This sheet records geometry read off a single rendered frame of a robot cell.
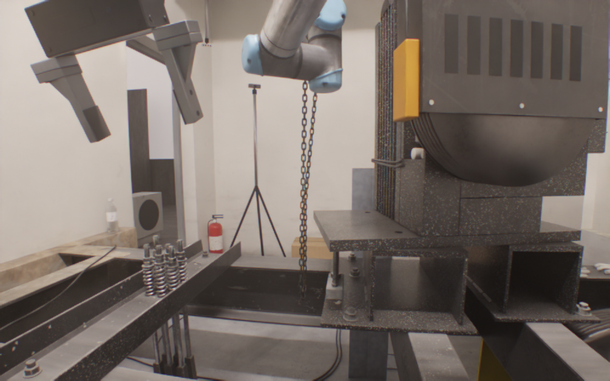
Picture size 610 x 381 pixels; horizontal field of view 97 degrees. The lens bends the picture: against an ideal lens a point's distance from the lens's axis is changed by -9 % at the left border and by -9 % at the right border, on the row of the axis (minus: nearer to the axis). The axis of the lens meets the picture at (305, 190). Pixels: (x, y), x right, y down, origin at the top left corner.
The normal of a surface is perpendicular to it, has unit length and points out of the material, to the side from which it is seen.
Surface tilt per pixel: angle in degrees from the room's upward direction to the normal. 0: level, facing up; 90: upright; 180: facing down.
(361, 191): 90
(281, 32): 143
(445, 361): 0
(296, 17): 157
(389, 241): 90
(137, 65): 90
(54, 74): 113
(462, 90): 90
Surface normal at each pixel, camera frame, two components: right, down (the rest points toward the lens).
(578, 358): 0.00, -0.99
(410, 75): 0.07, 0.11
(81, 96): 0.98, -0.12
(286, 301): -0.15, 0.11
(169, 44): -0.07, 0.49
